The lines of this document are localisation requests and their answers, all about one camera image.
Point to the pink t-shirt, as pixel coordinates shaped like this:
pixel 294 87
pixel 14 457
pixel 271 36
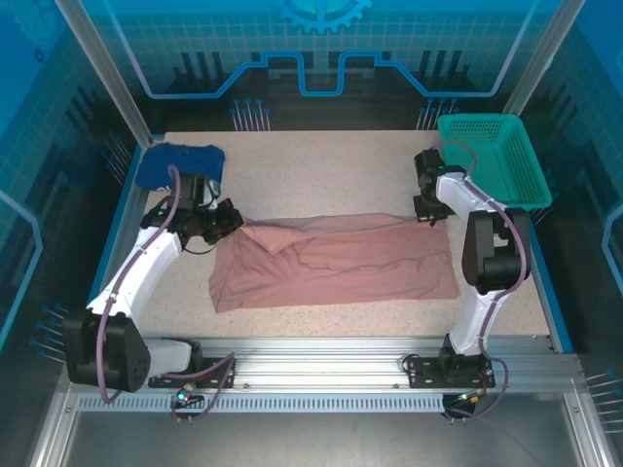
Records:
pixel 340 272

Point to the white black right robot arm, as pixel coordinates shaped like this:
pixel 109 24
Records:
pixel 487 258

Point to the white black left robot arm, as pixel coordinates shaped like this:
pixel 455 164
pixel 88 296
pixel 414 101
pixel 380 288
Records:
pixel 141 272

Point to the blue folded t-shirt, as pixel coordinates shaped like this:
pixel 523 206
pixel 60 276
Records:
pixel 165 160

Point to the teal plastic mesh basket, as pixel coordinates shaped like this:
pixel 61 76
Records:
pixel 496 146

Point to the grey metal shelf plate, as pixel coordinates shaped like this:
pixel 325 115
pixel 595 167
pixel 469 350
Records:
pixel 316 442

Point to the aluminium side profile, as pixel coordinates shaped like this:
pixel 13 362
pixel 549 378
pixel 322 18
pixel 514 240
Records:
pixel 586 433
pixel 53 433

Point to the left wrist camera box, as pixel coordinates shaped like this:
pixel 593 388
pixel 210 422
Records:
pixel 210 194

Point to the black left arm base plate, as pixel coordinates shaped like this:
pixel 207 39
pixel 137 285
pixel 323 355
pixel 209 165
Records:
pixel 204 384

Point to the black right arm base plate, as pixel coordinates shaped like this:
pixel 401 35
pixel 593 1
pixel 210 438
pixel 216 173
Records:
pixel 423 377

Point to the aluminium frame post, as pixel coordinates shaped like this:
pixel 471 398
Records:
pixel 545 48
pixel 108 73

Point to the aluminium rail beam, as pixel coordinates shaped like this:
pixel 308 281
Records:
pixel 316 370

